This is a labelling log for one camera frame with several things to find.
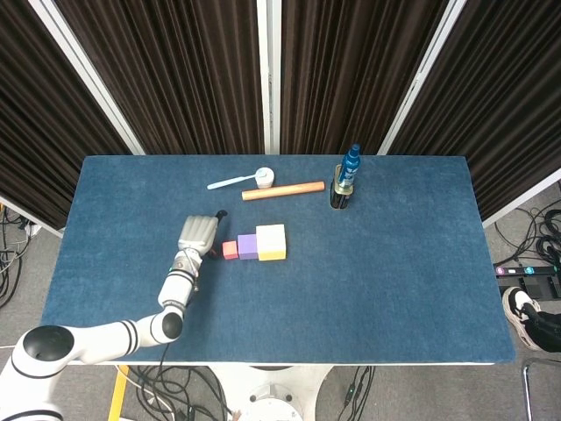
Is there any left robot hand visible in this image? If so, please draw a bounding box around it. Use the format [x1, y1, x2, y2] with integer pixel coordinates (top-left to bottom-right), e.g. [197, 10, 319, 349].
[176, 210, 229, 260]

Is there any medium purple cube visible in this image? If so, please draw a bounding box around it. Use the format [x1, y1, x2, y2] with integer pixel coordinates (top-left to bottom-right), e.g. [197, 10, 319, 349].
[237, 233, 259, 261]

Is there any light blue toothbrush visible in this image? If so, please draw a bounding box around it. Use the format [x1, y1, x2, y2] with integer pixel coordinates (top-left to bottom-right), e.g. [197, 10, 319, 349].
[206, 173, 259, 191]

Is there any large white yellow cube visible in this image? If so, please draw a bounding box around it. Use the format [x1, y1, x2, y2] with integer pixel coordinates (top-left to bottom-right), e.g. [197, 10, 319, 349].
[255, 224, 288, 262]

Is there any wooden rolling pin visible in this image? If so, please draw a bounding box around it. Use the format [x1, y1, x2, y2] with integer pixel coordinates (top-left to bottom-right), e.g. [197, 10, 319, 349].
[241, 181, 326, 203]

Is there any dark brown curtain panel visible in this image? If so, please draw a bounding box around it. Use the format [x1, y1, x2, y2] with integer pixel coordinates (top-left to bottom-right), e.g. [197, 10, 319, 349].
[54, 0, 265, 155]
[0, 0, 129, 230]
[280, 0, 451, 155]
[387, 0, 561, 222]

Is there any blue felt table mat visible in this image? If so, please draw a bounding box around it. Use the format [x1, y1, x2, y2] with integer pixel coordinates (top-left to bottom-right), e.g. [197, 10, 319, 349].
[41, 154, 516, 365]

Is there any blue plastic bottle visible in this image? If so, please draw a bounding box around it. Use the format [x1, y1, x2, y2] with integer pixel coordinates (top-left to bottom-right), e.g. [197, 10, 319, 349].
[340, 143, 362, 188]

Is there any yellow floor bar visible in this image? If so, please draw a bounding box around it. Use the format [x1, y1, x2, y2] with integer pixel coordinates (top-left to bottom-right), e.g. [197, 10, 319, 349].
[107, 364, 131, 421]

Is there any white black sneaker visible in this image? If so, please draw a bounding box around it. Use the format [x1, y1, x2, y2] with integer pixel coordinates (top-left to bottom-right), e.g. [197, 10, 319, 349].
[501, 287, 545, 351]

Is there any black foot pedal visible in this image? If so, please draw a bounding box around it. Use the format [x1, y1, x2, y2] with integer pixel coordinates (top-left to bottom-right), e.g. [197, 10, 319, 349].
[516, 275, 561, 303]

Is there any black trouser leg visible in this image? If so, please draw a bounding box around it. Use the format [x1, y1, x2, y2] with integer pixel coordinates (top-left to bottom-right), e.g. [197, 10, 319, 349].
[523, 309, 561, 353]

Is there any metal chair leg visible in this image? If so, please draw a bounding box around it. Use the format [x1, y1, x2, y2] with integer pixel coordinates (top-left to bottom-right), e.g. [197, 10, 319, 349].
[521, 357, 561, 421]

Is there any black cable bundle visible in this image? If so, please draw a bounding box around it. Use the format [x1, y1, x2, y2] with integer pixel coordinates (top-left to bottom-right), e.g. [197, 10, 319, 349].
[129, 364, 236, 421]
[494, 183, 561, 268]
[0, 205, 39, 310]

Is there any white partition frame post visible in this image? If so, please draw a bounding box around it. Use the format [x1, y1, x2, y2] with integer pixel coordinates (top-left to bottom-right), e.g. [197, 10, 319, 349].
[256, 0, 282, 155]
[377, 0, 469, 155]
[28, 0, 146, 155]

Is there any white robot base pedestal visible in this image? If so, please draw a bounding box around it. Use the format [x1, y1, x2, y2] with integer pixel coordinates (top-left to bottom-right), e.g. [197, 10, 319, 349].
[209, 363, 338, 421]

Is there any black cable with green light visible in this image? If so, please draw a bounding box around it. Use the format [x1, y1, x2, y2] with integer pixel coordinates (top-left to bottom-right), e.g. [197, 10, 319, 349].
[335, 364, 376, 421]

